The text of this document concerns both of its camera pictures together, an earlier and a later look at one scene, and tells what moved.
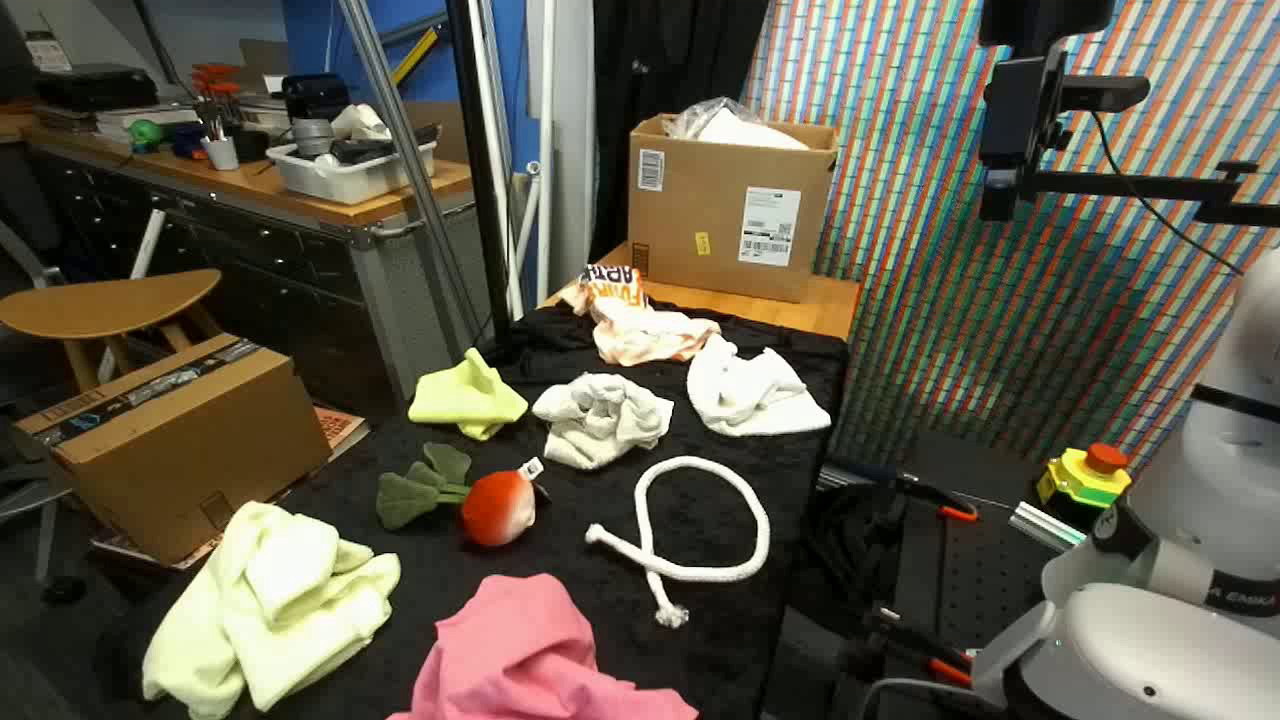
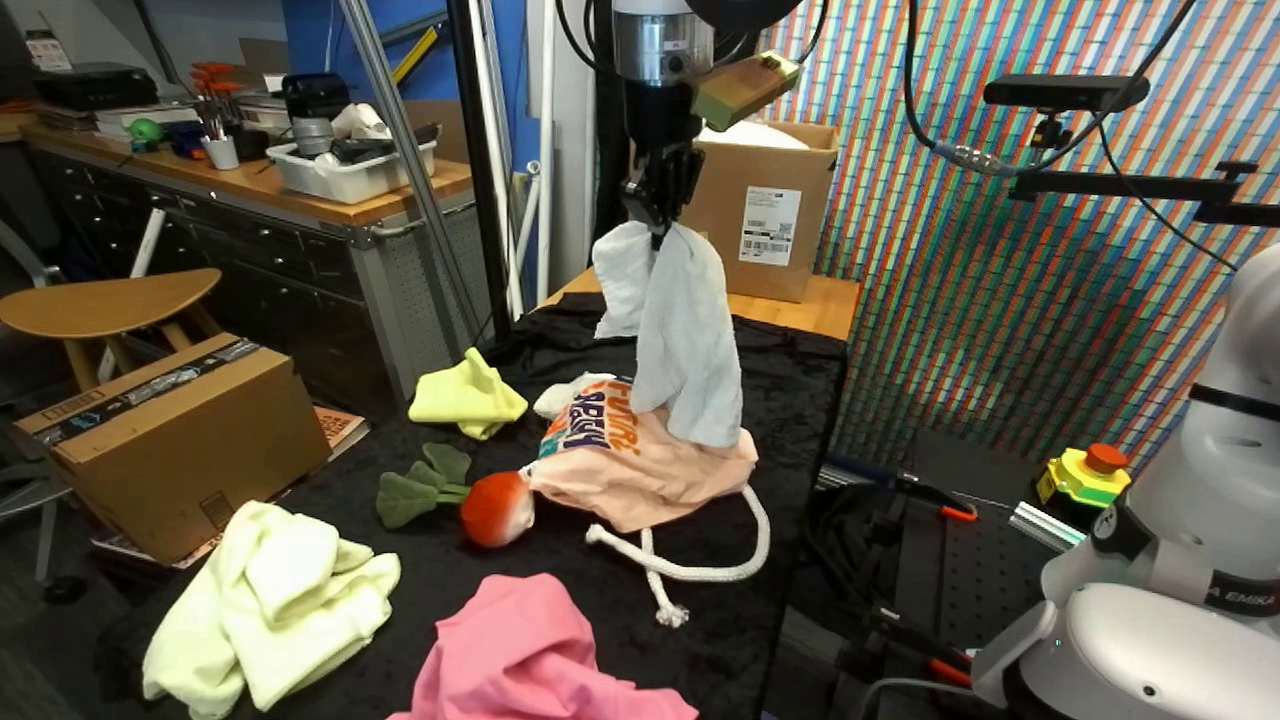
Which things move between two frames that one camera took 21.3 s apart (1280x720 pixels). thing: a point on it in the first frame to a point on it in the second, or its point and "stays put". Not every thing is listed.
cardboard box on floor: x=169 y=458 stays put
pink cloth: x=524 y=655 stays put
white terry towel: x=749 y=393 to x=671 y=292
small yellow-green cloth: x=464 y=393 stays put
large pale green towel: x=268 y=602 stays put
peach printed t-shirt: x=624 y=327 to x=610 y=460
